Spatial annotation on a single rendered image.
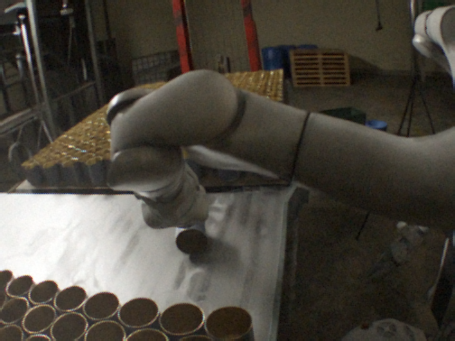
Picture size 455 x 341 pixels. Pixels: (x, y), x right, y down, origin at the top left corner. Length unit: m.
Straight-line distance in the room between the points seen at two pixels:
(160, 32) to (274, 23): 3.54
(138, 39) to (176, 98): 10.65
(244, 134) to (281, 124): 0.03
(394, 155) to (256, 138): 0.11
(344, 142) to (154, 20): 10.48
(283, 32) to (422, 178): 9.67
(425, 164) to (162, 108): 0.21
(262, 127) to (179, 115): 0.06
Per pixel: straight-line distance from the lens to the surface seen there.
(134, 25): 10.96
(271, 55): 8.67
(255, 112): 0.27
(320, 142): 0.25
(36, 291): 0.68
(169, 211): 0.43
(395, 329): 1.50
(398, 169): 0.25
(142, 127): 0.28
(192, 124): 0.26
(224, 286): 0.64
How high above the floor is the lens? 1.52
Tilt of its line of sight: 24 degrees down
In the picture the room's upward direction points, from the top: 8 degrees counter-clockwise
